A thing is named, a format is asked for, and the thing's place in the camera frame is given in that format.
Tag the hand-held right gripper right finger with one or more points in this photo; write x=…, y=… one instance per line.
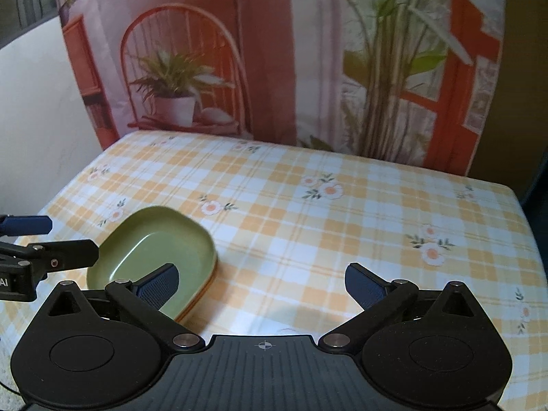
x=364, y=284

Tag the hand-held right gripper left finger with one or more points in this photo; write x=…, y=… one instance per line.
x=158, y=284

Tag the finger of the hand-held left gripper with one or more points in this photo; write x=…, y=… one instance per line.
x=68, y=254
x=25, y=224

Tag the green square plate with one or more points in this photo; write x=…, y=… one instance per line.
x=141, y=248
x=205, y=287

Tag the orange square plate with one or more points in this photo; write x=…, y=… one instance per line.
x=196, y=307

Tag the yellow checked floral tablecloth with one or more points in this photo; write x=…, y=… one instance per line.
x=299, y=231

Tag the printed backdrop cloth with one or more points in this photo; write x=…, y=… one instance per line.
x=278, y=51

